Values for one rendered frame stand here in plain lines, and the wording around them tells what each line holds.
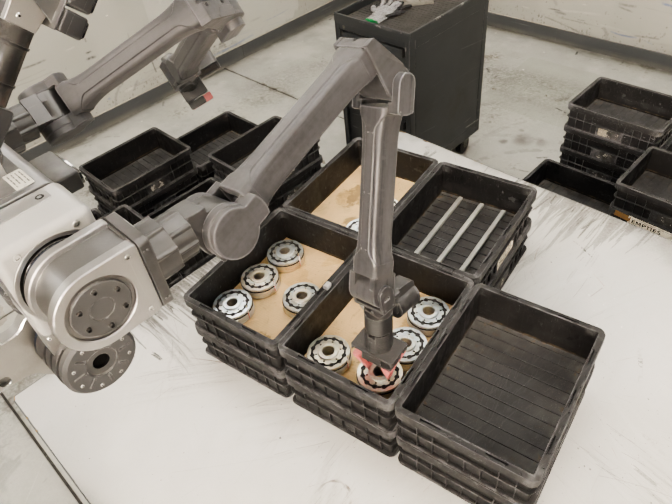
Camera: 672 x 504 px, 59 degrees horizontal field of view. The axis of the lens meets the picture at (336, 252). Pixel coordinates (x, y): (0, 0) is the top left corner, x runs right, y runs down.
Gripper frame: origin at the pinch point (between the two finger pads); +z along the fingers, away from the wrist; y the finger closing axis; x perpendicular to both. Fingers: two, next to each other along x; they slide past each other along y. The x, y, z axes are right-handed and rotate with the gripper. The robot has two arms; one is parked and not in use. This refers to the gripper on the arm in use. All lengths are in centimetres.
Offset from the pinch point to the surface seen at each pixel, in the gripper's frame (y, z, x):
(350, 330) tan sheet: 14.7, 5.9, -9.9
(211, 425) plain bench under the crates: 34.1, 20.3, 23.5
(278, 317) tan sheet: 32.9, 6.3, -4.0
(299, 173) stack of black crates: 100, 39, -93
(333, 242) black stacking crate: 33.0, -0.1, -29.2
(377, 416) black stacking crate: -4.6, 3.3, 8.3
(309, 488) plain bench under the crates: 4.1, 19.9, 23.1
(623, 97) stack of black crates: -1, 29, -202
